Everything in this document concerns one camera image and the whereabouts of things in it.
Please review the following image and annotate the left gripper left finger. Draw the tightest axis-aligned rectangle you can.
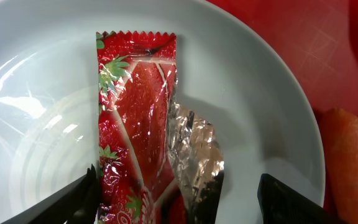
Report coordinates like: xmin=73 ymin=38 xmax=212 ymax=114
xmin=2 ymin=166 xmax=100 ymax=224

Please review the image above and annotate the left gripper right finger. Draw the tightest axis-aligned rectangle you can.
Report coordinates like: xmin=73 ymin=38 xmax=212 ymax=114
xmin=257 ymin=174 xmax=346 ymax=224

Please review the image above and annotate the orange carrot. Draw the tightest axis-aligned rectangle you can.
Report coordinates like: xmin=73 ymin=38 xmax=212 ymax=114
xmin=319 ymin=108 xmax=358 ymax=223

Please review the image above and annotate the red strawberry snack wrapper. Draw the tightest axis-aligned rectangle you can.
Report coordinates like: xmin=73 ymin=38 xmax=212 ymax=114
xmin=96 ymin=31 xmax=224 ymax=223

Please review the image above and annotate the large light blue plate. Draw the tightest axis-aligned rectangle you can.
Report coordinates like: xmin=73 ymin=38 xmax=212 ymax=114
xmin=0 ymin=1 xmax=325 ymax=223

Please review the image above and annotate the red serving tray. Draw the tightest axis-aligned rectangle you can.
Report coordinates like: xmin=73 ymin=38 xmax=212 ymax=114
xmin=0 ymin=0 xmax=358 ymax=218

